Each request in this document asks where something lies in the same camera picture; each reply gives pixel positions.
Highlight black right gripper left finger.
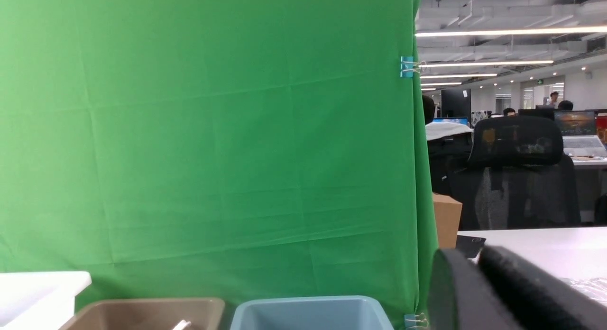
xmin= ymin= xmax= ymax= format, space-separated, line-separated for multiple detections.
xmin=427 ymin=248 xmax=523 ymax=330

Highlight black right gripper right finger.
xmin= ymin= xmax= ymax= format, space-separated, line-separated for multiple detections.
xmin=478 ymin=246 xmax=607 ymax=330

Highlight blue binder clip lower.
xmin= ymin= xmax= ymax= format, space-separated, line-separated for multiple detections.
xmin=404 ymin=312 xmax=429 ymax=330

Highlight blue binder clip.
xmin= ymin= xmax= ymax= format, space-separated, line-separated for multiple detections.
xmin=399 ymin=56 xmax=426 ymax=79
xmin=404 ymin=312 xmax=429 ymax=330

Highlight white office desk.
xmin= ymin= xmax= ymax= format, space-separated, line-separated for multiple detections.
xmin=459 ymin=227 xmax=607 ymax=306

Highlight cardboard box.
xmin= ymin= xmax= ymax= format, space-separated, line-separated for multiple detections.
xmin=432 ymin=192 xmax=462 ymax=248

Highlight blue plastic bin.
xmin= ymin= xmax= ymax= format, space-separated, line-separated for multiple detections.
xmin=230 ymin=296 xmax=393 ymax=330

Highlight black mesh office chair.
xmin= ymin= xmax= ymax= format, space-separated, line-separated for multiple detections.
xmin=446 ymin=116 xmax=582 ymax=231

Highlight open laptop computer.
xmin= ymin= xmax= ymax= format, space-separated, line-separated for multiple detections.
xmin=554 ymin=111 xmax=607 ymax=157

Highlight blue binder clip upper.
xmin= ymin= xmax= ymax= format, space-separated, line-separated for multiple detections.
xmin=399 ymin=56 xmax=426 ymax=79

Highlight olive green plastic bin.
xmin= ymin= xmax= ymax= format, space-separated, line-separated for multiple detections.
xmin=61 ymin=298 xmax=225 ymax=330

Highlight pile of white spoons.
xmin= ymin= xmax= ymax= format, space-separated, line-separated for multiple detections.
xmin=173 ymin=320 xmax=192 ymax=330

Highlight green backdrop cloth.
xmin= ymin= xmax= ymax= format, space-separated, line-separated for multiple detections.
xmin=1 ymin=0 xmax=438 ymax=330

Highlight large white plastic tub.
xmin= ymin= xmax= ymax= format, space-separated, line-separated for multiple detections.
xmin=0 ymin=271 xmax=92 ymax=330

